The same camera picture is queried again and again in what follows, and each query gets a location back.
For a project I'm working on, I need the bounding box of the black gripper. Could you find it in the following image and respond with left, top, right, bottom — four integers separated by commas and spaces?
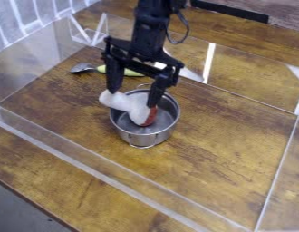
103, 14, 184, 108

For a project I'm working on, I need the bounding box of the white red toy mushroom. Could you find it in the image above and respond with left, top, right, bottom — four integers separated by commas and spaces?
99, 90, 158, 126

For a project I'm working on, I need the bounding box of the silver metal pot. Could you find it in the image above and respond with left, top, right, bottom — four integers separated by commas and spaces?
111, 92, 180, 149

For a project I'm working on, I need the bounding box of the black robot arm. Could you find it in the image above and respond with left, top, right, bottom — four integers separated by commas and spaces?
103, 0, 188, 108

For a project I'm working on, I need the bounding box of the black bar at back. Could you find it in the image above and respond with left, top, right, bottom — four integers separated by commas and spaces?
190, 0, 270, 24

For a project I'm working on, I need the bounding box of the black cable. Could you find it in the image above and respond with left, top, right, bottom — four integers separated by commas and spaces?
164, 8, 191, 45

